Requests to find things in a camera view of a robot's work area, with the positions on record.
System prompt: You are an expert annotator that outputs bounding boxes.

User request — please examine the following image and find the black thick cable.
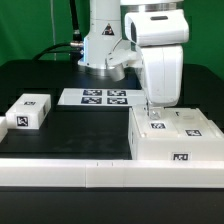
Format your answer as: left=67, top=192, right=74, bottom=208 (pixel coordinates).
left=32, top=0, right=85, bottom=61

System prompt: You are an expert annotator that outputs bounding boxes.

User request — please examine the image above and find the white small door part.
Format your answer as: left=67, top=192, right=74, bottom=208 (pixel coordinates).
left=133, top=107, right=178, bottom=138
left=166, top=108, right=216, bottom=138

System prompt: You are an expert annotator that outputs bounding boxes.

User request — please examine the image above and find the white left fence rail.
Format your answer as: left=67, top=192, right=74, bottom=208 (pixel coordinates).
left=0, top=116, right=8, bottom=142

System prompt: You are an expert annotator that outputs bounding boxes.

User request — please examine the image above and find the white front fence rail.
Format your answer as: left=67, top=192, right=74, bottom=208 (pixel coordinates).
left=0, top=158, right=224, bottom=188

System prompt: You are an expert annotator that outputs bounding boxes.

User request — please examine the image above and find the white tagged block left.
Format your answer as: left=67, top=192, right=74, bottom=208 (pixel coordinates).
left=6, top=94, right=51, bottom=129

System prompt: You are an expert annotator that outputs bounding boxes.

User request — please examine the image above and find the white flat tagged top panel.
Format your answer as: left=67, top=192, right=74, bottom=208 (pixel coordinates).
left=58, top=88, right=146, bottom=107

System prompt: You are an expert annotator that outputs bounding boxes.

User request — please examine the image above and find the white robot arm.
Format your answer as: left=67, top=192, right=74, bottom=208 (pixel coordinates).
left=79, top=0, right=189, bottom=119

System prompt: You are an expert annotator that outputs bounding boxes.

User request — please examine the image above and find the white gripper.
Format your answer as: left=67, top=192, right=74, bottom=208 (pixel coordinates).
left=124, top=9, right=189, bottom=120

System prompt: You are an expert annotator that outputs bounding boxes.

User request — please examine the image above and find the white fence rail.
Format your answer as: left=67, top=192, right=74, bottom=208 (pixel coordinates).
left=0, top=158, right=224, bottom=188
left=0, top=116, right=8, bottom=142

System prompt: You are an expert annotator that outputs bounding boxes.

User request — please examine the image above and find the thin white cable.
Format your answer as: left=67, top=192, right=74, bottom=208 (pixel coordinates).
left=49, top=0, right=56, bottom=61

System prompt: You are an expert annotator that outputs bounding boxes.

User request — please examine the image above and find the white cabinet body box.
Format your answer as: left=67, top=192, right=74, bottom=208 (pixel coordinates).
left=128, top=105, right=224, bottom=161

